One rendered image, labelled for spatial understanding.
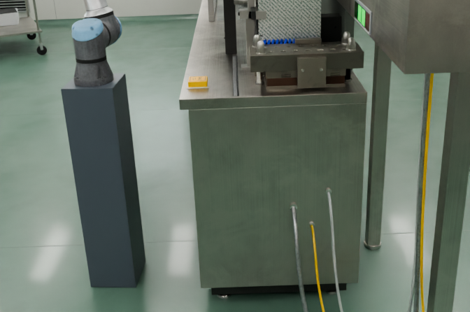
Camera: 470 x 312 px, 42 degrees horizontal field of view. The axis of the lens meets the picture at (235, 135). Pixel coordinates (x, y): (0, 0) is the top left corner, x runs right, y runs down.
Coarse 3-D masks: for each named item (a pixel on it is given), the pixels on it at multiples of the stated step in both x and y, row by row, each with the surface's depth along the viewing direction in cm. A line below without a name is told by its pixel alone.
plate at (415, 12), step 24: (360, 0) 202; (384, 0) 170; (408, 0) 146; (432, 0) 145; (456, 0) 146; (384, 24) 171; (408, 24) 148; (432, 24) 148; (456, 24) 148; (384, 48) 172; (408, 48) 150; (432, 48) 150; (456, 48) 150; (408, 72) 152; (432, 72) 152; (456, 72) 152
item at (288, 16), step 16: (272, 0) 228; (288, 0) 228; (304, 0) 228; (320, 0) 228; (272, 16) 230; (288, 16) 231; (304, 16) 231; (320, 16) 231; (272, 32) 233; (288, 32) 233; (304, 32) 233; (320, 32) 233
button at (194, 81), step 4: (192, 76) 232; (196, 76) 232; (200, 76) 232; (204, 76) 232; (188, 80) 228; (192, 80) 227; (196, 80) 227; (200, 80) 227; (204, 80) 227; (188, 84) 227; (192, 84) 227; (196, 84) 227; (200, 84) 227; (204, 84) 227
